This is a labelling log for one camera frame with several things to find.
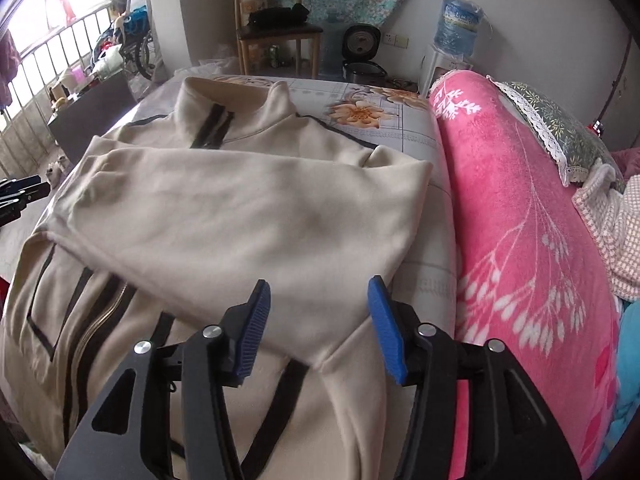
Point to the metal window railing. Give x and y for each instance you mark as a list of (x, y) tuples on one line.
[(26, 141)]

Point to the clutter pile on cabinet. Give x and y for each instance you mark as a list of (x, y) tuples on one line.
[(115, 38)]

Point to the beige zip jacket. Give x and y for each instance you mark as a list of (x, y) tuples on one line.
[(200, 239)]

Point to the pink floral blanket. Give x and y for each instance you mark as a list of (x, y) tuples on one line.
[(529, 272)]

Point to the blue water bottle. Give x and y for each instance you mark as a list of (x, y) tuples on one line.
[(457, 27)]

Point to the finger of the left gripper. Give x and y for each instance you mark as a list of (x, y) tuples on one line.
[(12, 205), (11, 186)]

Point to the black item on chair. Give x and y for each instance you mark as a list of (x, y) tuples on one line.
[(279, 17)]

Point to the wooden chair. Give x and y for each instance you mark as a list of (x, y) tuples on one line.
[(246, 36)]

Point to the floral bed sheet mattress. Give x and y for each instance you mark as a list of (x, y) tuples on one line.
[(390, 124)]

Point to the dark low cabinet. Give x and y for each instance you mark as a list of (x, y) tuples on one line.
[(93, 114)]

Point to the pink checkered cloth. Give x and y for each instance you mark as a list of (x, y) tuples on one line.
[(612, 219)]

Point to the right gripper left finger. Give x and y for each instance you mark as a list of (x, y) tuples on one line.
[(125, 433)]

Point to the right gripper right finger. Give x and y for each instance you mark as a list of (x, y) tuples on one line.
[(512, 433)]

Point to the white water dispenser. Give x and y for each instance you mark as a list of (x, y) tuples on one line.
[(436, 64)]

